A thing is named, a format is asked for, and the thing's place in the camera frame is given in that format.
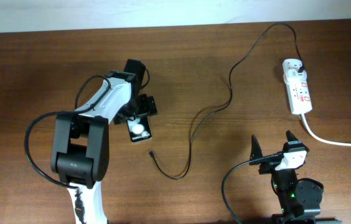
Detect black smartphone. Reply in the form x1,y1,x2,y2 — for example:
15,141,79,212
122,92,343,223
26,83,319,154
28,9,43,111
127,117,152,143

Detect black charger cable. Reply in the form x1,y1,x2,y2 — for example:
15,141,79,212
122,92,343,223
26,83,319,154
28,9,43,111
148,22,305,180

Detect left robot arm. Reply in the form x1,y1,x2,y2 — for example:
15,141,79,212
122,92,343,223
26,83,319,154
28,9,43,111
51,70,156,223

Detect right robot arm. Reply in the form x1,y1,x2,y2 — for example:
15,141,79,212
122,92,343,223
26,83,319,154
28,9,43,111
249,131,324,223

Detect white power strip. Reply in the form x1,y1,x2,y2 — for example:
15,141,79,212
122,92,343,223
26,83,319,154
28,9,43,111
284,76,312,115

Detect white power strip cord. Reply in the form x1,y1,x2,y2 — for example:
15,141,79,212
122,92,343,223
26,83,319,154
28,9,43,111
298,113,351,150

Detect white USB wall adapter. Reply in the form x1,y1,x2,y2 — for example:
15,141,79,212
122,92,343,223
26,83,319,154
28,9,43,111
282,58,307,84

